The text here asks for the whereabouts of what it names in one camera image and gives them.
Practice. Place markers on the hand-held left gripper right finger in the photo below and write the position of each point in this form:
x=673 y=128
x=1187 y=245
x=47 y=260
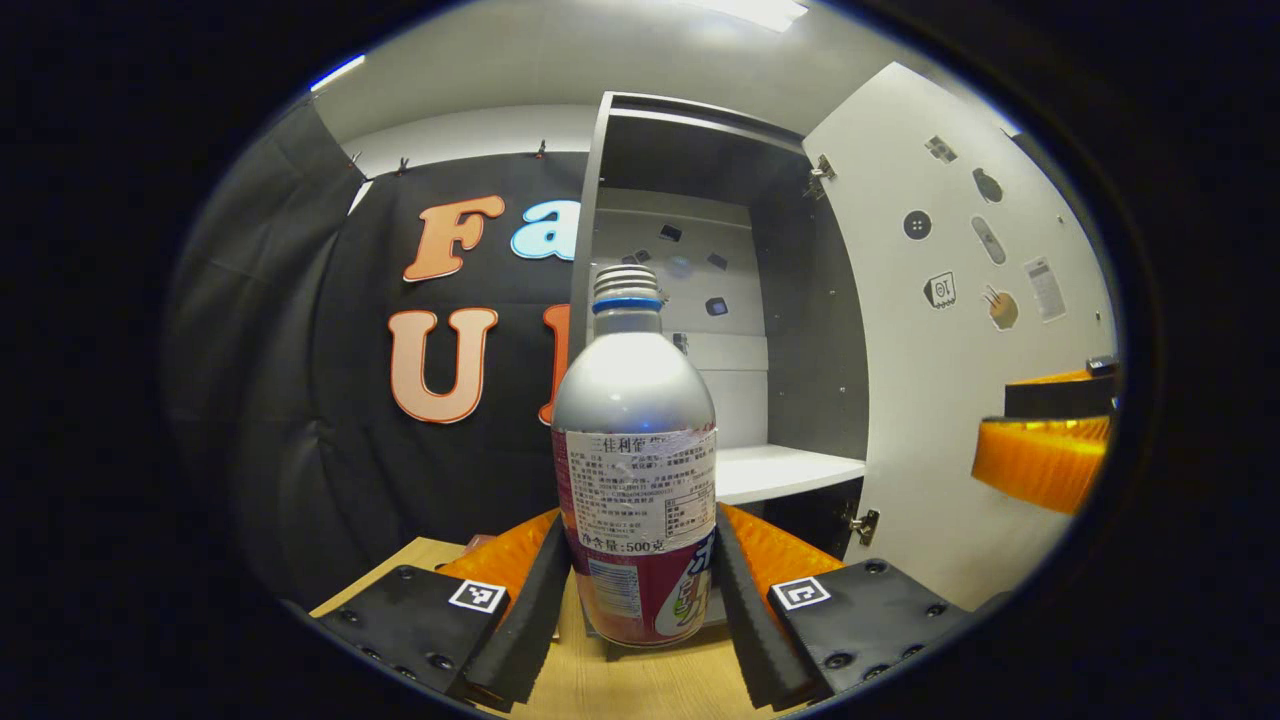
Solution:
x=755 y=630

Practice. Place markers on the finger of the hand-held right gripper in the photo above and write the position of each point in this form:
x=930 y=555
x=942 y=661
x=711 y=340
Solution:
x=1060 y=398
x=1040 y=465

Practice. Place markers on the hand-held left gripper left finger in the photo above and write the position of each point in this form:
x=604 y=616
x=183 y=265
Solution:
x=530 y=630

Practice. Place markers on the white cabinet door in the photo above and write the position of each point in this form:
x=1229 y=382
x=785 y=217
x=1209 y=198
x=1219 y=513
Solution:
x=930 y=420

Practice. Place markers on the silver bottle with red label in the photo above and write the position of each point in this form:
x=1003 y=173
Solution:
x=635 y=400

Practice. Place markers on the grey cabinet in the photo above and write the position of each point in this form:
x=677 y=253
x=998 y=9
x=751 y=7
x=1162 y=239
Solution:
x=810 y=300

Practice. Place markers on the metal door hinge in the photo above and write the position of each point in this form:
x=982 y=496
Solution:
x=821 y=172
x=865 y=525

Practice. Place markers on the white cabinet shelf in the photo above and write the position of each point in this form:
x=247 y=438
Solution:
x=780 y=470

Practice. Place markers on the black backdrop cloth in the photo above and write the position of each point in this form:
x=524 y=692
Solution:
x=300 y=400

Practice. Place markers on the ceiling light strip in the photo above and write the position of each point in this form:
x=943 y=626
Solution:
x=750 y=12
x=337 y=72

